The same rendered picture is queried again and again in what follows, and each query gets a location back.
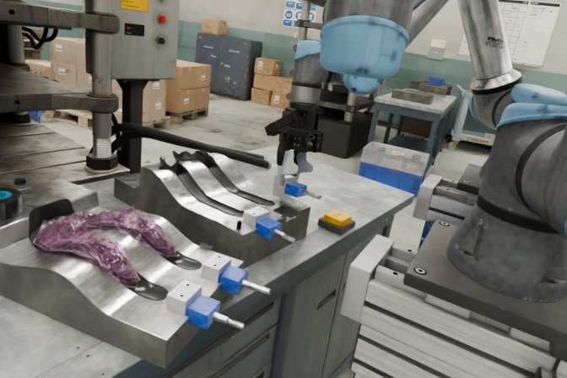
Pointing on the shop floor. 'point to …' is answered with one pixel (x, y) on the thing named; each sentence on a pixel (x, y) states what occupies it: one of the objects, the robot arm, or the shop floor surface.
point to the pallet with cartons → (188, 92)
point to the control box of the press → (138, 39)
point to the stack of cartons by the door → (270, 83)
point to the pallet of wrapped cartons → (58, 70)
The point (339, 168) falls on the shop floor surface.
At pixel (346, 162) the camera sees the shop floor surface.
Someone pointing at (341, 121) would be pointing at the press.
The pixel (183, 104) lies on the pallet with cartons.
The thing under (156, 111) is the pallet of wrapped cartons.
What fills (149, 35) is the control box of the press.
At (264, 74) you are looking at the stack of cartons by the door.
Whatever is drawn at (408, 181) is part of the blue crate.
